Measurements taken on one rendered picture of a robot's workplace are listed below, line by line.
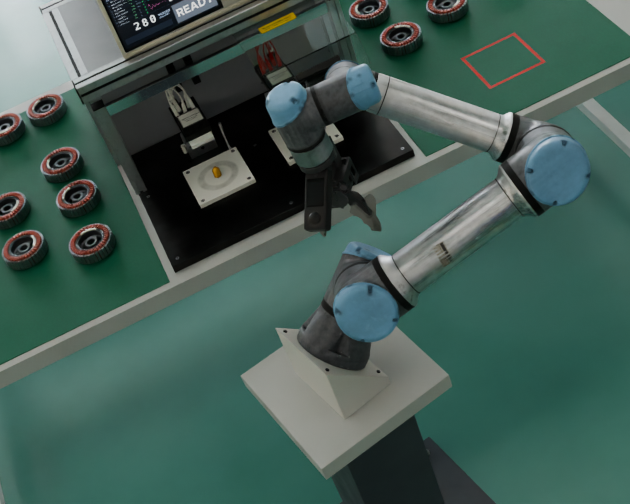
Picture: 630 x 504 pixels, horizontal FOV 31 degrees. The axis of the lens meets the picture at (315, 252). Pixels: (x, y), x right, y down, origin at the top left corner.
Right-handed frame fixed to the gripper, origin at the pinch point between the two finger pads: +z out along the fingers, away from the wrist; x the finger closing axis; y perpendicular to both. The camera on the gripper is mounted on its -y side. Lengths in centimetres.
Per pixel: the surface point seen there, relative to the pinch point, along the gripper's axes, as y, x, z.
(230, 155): 51, 53, 22
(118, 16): 53, 61, -23
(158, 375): 35, 108, 94
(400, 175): 45, 8, 30
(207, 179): 42, 56, 22
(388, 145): 54, 12, 28
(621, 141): 112, -28, 93
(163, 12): 59, 53, -18
